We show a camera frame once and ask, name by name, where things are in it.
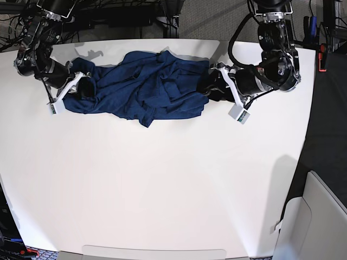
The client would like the red clamp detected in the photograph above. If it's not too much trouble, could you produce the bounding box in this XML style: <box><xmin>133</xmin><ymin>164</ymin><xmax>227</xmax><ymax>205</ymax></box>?
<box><xmin>318</xmin><ymin>44</ymin><xmax>327</xmax><ymax>72</ymax></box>

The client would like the blue handled tool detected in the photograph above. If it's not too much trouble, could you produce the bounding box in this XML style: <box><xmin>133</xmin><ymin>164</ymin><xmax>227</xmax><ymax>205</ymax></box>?
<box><xmin>310</xmin><ymin>16</ymin><xmax>317</xmax><ymax>38</ymax></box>

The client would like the white plastic bin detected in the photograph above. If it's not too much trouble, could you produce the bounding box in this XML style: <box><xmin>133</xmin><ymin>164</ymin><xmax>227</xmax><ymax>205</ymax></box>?
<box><xmin>273</xmin><ymin>171</ymin><xmax>346</xmax><ymax>260</ymax></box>

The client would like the blue long-sleeve T-shirt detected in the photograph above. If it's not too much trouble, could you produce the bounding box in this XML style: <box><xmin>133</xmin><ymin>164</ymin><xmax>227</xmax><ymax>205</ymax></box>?
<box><xmin>63</xmin><ymin>51</ymin><xmax>209</xmax><ymax>127</ymax></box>

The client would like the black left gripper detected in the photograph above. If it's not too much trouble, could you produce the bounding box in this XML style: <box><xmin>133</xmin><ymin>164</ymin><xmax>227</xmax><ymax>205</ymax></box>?
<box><xmin>196</xmin><ymin>69</ymin><xmax>267</xmax><ymax>102</ymax></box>

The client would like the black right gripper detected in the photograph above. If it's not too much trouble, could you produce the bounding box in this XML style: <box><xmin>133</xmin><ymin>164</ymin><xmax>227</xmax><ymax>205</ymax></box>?
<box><xmin>40</xmin><ymin>61</ymin><xmax>96</xmax><ymax>98</ymax></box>

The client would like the black box with label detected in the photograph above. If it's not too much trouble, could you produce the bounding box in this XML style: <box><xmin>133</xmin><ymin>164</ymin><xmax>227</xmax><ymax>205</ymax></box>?
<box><xmin>1</xmin><ymin>205</ymin><xmax>25</xmax><ymax>259</ymax></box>

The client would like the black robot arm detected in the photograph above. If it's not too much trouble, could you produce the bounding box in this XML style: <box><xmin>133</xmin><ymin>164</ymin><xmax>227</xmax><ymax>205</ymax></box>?
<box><xmin>197</xmin><ymin>1</ymin><xmax>301</xmax><ymax>109</ymax></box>
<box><xmin>14</xmin><ymin>1</ymin><xmax>92</xmax><ymax>101</ymax></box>

